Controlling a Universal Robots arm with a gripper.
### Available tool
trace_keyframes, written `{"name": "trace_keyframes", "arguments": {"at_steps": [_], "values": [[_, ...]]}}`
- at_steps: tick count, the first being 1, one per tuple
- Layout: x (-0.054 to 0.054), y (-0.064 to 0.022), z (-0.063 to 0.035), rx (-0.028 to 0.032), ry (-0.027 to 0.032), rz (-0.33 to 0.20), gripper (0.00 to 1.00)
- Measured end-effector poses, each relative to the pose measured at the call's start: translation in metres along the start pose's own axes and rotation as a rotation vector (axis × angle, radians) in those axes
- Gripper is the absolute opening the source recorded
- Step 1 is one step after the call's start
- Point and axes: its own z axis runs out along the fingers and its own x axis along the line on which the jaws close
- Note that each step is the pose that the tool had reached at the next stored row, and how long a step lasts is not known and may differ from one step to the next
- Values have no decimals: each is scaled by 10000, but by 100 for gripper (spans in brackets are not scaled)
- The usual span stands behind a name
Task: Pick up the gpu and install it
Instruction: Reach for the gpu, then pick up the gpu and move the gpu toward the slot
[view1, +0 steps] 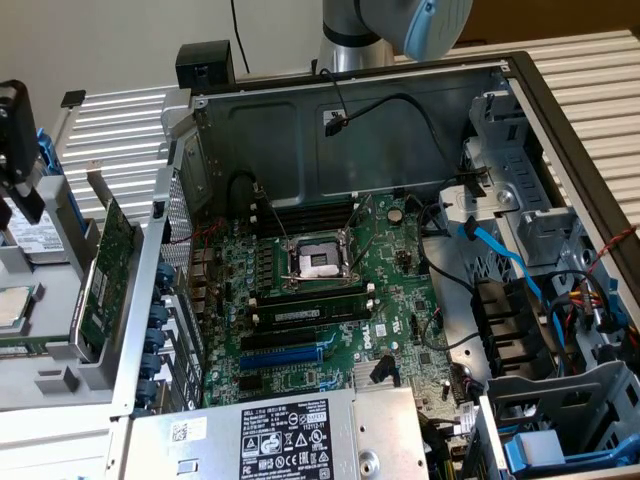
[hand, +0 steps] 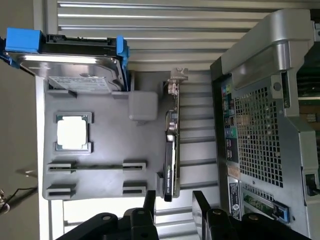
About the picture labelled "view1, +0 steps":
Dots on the grey metal disk bay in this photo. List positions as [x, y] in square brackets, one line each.
[550, 400]

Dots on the green motherboard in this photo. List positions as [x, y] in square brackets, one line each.
[400, 300]

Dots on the black RAM slot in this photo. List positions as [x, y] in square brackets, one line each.
[305, 209]
[305, 226]
[310, 295]

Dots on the green RAM stick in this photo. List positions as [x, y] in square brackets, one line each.
[20, 349]

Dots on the blue disk caddy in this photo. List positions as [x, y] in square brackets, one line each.
[590, 457]

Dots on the small black bracket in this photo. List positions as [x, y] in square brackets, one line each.
[73, 98]

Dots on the CPU socket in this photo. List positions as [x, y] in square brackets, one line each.
[320, 262]

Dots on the silver metal disk bay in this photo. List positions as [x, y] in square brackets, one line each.
[525, 170]

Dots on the green graphics card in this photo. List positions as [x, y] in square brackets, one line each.
[107, 280]

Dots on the blue card retainer clip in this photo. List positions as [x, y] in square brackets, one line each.
[155, 339]
[166, 275]
[146, 391]
[160, 315]
[151, 365]

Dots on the silver hard disk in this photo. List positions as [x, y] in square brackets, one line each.
[42, 245]

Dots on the grey parts rack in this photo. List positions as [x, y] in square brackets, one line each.
[65, 380]

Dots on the thin metal locking lever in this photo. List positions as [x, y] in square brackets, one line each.
[363, 253]
[272, 216]

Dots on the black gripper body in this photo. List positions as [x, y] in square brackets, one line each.
[17, 130]

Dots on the silver CPU chip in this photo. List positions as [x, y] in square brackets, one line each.
[15, 307]

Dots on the grey power supply unit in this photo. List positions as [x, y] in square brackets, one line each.
[210, 450]

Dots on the black box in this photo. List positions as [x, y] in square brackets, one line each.
[205, 65]

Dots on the round coin battery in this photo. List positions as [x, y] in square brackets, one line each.
[395, 215]

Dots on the short black expansion slot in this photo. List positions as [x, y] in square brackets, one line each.
[250, 384]

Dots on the open PC case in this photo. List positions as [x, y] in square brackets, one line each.
[390, 150]

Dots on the blue expansion slot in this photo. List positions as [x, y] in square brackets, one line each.
[280, 359]

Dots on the silver chipset heatsink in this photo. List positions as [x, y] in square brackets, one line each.
[362, 372]

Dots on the blue hard disk carrier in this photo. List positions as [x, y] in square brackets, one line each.
[50, 160]

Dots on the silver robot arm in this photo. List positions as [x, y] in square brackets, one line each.
[345, 45]

